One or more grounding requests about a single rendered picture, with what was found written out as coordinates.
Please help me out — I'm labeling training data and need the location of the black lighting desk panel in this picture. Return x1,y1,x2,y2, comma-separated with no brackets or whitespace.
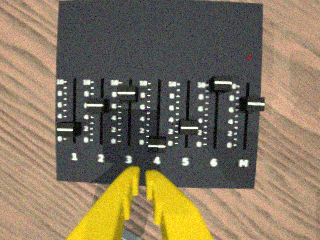
55,0,265,189

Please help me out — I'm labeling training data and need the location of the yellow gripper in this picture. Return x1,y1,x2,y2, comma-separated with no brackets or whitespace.
65,166,213,240

